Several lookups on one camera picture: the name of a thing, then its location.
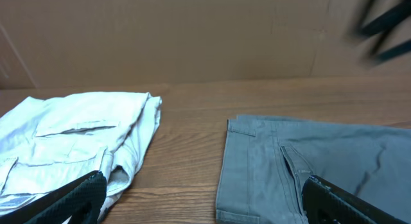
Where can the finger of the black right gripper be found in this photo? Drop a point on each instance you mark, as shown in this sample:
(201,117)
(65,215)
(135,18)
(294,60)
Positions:
(374,57)
(360,29)

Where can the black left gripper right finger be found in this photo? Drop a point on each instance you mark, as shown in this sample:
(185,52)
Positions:
(326,203)

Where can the beige shorts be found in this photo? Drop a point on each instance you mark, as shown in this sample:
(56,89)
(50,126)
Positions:
(46,144)

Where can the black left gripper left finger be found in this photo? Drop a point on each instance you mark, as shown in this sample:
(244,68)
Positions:
(79,201)

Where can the grey shorts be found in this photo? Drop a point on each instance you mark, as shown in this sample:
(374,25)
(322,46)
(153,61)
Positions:
(267,160)

